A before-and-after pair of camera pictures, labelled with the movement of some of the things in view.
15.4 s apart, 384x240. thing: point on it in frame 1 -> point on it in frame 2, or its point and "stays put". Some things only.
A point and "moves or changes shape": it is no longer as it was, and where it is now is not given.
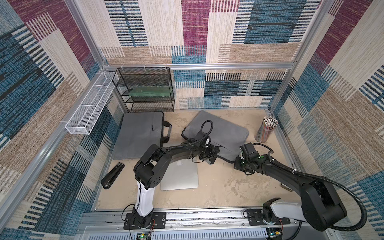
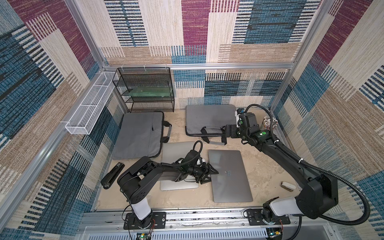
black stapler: x=109 y=178 stays put
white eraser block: x=286 y=187 stays put
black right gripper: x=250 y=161 -> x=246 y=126
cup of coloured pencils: x=265 y=131 stays put
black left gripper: x=213 y=153 -> x=207 y=173
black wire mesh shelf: x=146 y=90 stays put
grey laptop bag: x=226 y=136 moves or changes shape
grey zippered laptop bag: x=138 y=131 stays put
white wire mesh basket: x=80 y=123 stays put
